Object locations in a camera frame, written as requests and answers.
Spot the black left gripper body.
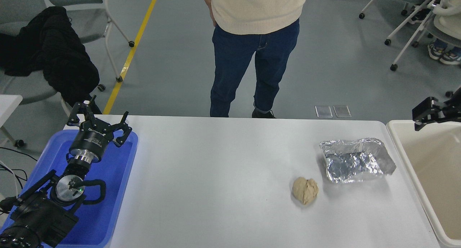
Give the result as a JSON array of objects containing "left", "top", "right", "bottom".
[{"left": 70, "top": 120, "right": 116, "bottom": 159}]

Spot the person's hand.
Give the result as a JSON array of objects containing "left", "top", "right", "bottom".
[{"left": 197, "top": 0, "right": 218, "bottom": 27}]

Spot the large pale bin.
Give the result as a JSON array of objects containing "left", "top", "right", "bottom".
[{"left": 386, "top": 119, "right": 461, "bottom": 248}]

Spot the blue plastic tray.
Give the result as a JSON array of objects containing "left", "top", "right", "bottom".
[{"left": 0, "top": 129, "right": 139, "bottom": 248}]

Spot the grey chair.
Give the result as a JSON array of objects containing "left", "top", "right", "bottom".
[
  {"left": 41, "top": 0, "right": 135, "bottom": 92},
  {"left": 0, "top": 0, "right": 72, "bottom": 119}
]

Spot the black jacket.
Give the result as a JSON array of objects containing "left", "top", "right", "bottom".
[{"left": 0, "top": 5, "right": 100, "bottom": 108}]

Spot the person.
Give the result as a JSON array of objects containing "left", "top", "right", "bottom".
[
  {"left": 197, "top": 0, "right": 307, "bottom": 119},
  {"left": 427, "top": 0, "right": 461, "bottom": 65}
]

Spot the small white side table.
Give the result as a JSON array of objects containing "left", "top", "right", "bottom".
[{"left": 0, "top": 95, "right": 26, "bottom": 149}]

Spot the clear floor plate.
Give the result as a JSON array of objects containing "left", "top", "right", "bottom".
[
  {"left": 334, "top": 105, "right": 352, "bottom": 118},
  {"left": 315, "top": 105, "right": 333, "bottom": 118}
]

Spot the crumpled silver foil tray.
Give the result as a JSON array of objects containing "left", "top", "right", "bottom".
[{"left": 319, "top": 138, "right": 397, "bottom": 184}]

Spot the crumpled tan paper ball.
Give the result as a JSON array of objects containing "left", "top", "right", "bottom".
[{"left": 292, "top": 176, "right": 319, "bottom": 205}]

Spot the black floor cable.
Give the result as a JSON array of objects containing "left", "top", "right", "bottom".
[{"left": 0, "top": 146, "right": 39, "bottom": 191}]

